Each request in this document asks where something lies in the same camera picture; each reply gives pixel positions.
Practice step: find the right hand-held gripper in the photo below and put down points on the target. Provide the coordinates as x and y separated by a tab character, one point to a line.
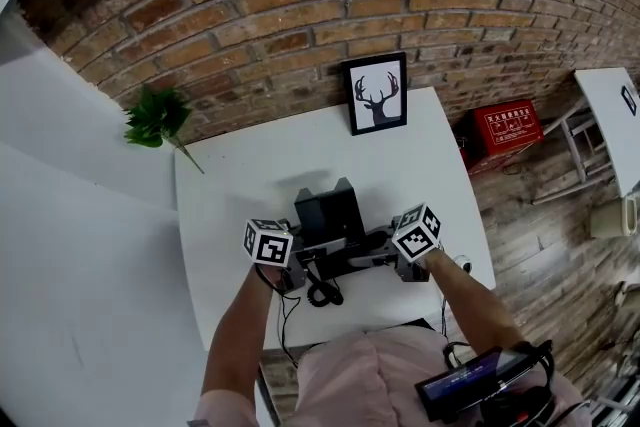
417	235

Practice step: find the person's left forearm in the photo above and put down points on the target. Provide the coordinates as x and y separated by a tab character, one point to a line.
235	340

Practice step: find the red fire extinguisher box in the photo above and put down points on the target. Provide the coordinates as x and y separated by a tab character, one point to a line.
505	130

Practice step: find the black box device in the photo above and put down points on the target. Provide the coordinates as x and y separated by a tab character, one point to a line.
330	220

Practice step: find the person's right forearm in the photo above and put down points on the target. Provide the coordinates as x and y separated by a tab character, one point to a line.
475	305

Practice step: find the black framed deer picture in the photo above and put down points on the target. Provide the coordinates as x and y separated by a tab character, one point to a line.
377	95

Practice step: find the white desk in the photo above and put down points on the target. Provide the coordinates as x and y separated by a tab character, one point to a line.
240	195

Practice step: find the green plant sprig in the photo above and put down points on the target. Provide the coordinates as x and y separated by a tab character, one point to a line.
155	120

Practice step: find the person's pink shirt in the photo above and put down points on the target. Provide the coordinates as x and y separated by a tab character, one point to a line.
350	380

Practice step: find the white table with slanted legs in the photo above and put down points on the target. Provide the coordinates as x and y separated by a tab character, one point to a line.
605	125

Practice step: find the cream plastic chair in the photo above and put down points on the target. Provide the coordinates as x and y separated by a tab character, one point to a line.
610	217

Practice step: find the black and white label card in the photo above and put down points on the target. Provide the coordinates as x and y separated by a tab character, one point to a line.
629	100

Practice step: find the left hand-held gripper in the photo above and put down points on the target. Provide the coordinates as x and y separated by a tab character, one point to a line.
267	245

